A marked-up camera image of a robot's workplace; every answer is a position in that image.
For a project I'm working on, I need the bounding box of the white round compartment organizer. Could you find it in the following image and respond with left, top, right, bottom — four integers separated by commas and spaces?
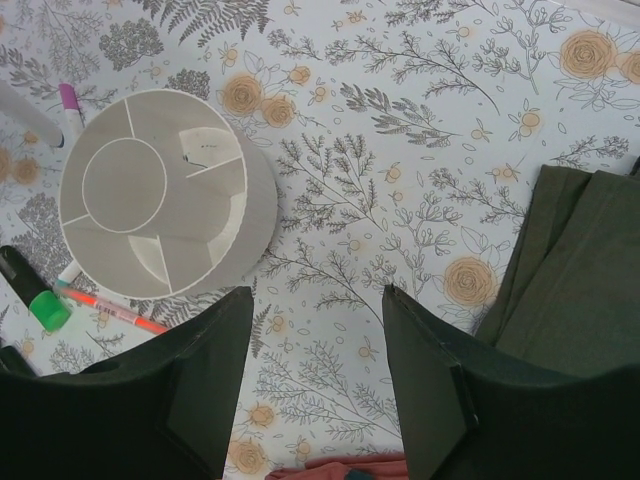
58, 89, 278, 300

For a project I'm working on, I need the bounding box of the orange pen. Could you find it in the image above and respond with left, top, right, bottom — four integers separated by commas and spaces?
54, 286, 169, 335

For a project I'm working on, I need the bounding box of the green-capped black highlighter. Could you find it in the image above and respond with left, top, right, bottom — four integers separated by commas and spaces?
1, 245, 71, 332

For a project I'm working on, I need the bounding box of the floral patterned mat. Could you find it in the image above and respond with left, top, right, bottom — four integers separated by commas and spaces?
1, 1, 639, 479

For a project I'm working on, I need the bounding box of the teal-capped white pen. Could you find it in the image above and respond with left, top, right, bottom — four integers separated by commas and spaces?
53, 261, 82, 291

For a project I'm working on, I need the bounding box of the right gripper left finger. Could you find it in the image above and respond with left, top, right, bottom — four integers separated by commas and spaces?
1, 287, 254, 479

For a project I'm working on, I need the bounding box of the dark green cloth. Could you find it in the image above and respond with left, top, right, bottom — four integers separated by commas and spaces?
476, 166, 639, 377

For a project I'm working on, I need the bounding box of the purple-capped white pen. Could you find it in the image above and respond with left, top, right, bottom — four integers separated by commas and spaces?
58, 83, 85, 146

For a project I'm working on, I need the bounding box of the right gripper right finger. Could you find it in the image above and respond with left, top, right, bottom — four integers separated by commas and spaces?
382, 285, 639, 479

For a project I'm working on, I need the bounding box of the red cloth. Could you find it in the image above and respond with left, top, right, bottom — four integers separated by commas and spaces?
265, 453, 409, 480

